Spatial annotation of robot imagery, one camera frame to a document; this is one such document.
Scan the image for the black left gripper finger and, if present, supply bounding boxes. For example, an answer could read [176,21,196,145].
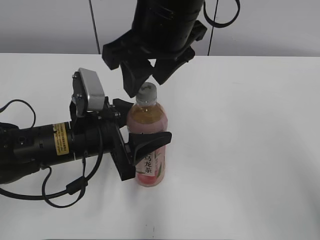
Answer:
[112,98,134,128]
[128,131,172,166]

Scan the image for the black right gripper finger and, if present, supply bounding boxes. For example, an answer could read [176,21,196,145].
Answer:
[152,59,186,85]
[120,58,153,98]

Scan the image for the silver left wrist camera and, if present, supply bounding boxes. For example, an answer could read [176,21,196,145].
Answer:
[72,67,105,118]

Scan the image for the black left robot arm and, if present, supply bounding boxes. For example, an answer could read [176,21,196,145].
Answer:
[0,98,172,184]

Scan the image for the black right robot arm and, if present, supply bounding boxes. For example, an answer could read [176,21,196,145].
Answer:
[102,0,207,98]

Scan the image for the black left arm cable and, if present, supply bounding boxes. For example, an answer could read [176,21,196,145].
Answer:
[0,99,105,208]

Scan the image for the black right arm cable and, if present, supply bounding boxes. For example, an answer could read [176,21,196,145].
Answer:
[202,0,241,29]

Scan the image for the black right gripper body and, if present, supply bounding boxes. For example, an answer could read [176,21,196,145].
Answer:
[102,20,207,70]

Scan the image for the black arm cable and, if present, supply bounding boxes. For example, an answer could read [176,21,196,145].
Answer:
[0,99,105,208]
[202,0,241,29]

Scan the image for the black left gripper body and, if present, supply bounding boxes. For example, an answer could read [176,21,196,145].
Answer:
[69,96,135,181]

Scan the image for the peach tea plastic bottle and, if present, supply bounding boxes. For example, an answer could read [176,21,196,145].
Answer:
[126,81,168,187]

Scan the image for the white bottle cap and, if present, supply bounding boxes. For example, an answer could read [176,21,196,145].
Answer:
[135,81,158,103]

